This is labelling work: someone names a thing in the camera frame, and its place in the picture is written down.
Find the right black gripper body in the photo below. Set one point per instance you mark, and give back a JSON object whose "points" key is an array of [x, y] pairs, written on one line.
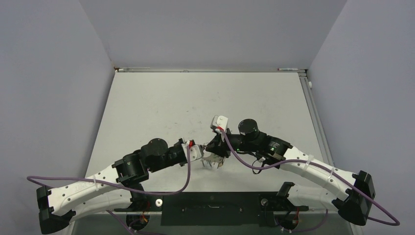
{"points": [[223, 144]]}

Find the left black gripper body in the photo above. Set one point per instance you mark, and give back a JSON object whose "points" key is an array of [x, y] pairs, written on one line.
{"points": [[173, 155]]}

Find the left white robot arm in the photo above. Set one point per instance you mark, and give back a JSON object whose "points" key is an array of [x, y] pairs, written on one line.
{"points": [[112, 187]]}

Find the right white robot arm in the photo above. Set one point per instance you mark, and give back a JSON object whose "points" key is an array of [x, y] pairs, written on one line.
{"points": [[350, 194]]}

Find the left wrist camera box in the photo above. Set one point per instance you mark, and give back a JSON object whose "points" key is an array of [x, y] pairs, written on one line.
{"points": [[192, 150]]}

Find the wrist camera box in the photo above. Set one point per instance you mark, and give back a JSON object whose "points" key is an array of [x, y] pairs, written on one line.
{"points": [[219, 123], [192, 150]]}

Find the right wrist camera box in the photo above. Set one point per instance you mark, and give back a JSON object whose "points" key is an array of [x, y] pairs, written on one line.
{"points": [[219, 123]]}

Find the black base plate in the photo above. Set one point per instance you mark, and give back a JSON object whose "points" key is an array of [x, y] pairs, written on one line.
{"points": [[216, 208]]}

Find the aluminium table frame rail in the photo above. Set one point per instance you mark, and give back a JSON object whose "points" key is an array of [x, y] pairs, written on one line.
{"points": [[313, 103]]}

